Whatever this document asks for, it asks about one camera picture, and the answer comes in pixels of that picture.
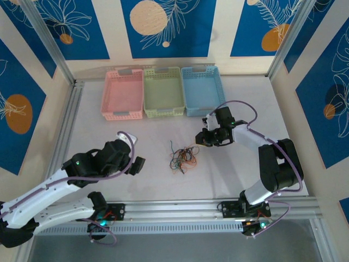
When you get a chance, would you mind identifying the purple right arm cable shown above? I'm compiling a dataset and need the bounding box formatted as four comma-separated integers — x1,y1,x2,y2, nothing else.
210,100,304,238

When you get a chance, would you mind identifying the grey slotted cable duct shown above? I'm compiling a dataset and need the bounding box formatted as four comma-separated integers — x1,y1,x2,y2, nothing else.
35,219,246,236

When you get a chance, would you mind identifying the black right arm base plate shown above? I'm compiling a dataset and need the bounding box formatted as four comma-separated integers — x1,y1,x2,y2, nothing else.
220,200,272,219

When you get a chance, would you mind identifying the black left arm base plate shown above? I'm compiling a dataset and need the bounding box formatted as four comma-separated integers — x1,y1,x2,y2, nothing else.
105,203,126,222

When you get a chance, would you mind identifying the green thin wire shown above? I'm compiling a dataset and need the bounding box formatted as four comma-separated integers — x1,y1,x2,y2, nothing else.
169,140,189,175

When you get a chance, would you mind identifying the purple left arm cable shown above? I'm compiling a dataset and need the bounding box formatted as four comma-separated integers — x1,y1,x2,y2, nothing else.
0,131,136,247

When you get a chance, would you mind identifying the aluminium frame rail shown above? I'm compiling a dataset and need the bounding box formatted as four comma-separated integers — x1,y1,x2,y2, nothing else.
106,196,322,222
45,79,84,175

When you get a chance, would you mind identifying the pink perforated plastic basket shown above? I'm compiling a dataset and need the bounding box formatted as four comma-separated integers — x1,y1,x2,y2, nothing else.
100,68,145,122

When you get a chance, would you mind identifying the aluminium frame post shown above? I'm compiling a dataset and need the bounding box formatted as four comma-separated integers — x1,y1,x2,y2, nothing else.
266,0,311,79
19,0,76,86
309,218,335,262

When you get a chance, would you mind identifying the orange thin wire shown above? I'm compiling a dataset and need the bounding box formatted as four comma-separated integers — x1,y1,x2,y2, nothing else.
174,146,201,170

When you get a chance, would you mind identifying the black thin wire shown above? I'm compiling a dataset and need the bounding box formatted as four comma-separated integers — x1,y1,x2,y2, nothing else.
174,147,194,162
173,148,193,164

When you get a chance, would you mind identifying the black controller board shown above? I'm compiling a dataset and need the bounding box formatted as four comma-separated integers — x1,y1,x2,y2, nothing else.
242,219,273,237
86,218,111,241

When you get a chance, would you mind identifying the green perforated plastic basket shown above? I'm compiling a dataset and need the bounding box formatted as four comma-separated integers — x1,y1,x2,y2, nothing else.
142,67,186,119

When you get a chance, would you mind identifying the perforated metal strip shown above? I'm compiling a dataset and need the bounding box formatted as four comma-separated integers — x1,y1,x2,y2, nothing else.
102,62,219,72

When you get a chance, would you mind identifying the blue perforated plastic basket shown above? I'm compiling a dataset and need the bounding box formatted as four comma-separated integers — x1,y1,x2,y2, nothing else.
180,65,228,117

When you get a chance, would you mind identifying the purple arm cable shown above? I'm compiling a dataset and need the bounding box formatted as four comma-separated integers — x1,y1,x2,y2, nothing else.
210,100,304,238
0,131,136,247

